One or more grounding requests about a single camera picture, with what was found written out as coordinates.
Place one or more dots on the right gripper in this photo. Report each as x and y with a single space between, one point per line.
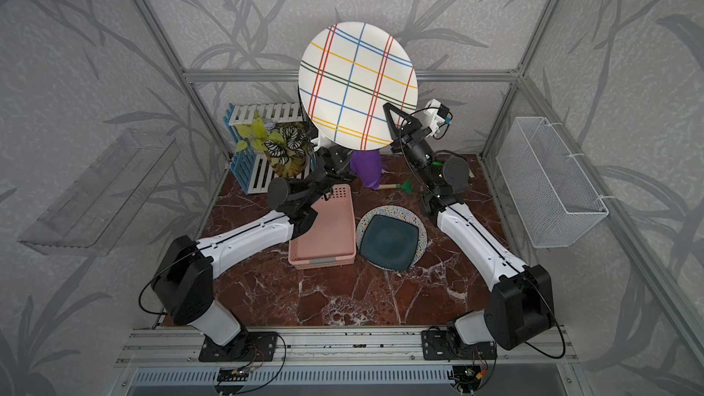
411 142

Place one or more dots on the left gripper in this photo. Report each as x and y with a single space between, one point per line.
329 167

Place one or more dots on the purple cloth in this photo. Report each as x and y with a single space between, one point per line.
368 165

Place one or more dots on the striped white round plate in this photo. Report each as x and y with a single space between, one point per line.
361 44

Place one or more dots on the dark teal square plate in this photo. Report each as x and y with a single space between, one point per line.
390 243

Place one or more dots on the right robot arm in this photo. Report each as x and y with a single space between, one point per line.
520 297

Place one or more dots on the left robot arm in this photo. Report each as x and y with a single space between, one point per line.
184 280

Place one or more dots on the potted plant yellow pot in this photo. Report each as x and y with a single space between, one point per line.
286 146

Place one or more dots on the pink plastic basket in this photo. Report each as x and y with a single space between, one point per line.
331 241

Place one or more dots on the blue white slatted crate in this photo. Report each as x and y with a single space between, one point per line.
250 167

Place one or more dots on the black wire wall basket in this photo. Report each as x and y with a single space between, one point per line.
348 104

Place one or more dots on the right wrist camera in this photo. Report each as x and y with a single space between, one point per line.
434 117

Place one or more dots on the green rake wooden handle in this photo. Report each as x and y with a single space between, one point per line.
406 186

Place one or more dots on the white wire wall basket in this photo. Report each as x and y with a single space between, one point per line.
553 196

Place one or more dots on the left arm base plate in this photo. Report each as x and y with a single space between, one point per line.
245 347

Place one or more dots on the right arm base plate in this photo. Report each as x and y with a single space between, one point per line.
438 344

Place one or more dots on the clear plastic wall shelf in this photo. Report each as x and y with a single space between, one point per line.
93 214

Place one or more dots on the aluminium front rail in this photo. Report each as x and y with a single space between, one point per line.
338 345

